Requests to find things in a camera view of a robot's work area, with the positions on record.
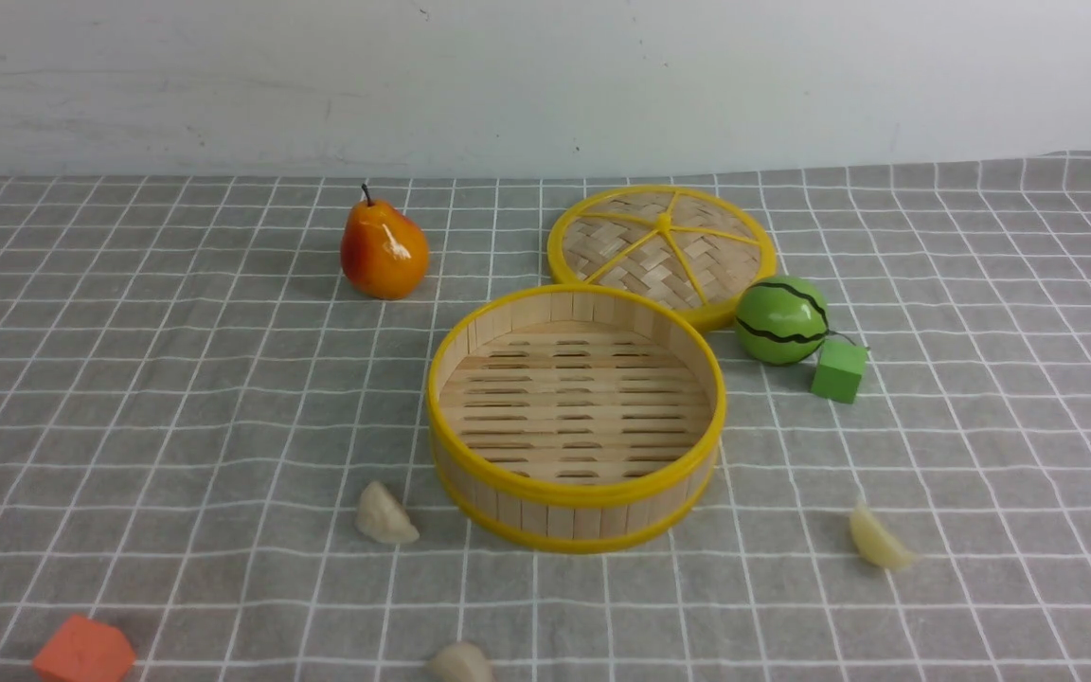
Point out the orange red toy pear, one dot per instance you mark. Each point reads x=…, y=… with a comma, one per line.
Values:
x=383, y=254

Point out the white dumpling bottom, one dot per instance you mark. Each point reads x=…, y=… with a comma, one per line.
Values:
x=461, y=661

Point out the orange wooden block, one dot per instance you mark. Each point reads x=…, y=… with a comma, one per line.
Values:
x=84, y=649

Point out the white dumpling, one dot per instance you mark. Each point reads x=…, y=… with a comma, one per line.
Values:
x=381, y=517
x=461, y=661

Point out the yellowish dumpling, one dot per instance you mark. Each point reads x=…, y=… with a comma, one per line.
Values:
x=876, y=544

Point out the bamboo steamer tray yellow rim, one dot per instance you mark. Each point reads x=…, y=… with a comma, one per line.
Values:
x=575, y=419

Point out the green toy watermelon ball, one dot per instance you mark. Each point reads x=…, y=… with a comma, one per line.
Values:
x=781, y=320

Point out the grey checked tablecloth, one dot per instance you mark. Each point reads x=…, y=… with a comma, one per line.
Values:
x=192, y=400

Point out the green wooden cube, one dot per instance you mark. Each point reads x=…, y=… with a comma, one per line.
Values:
x=839, y=371

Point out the woven bamboo steamer lid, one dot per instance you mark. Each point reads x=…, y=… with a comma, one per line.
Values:
x=681, y=247

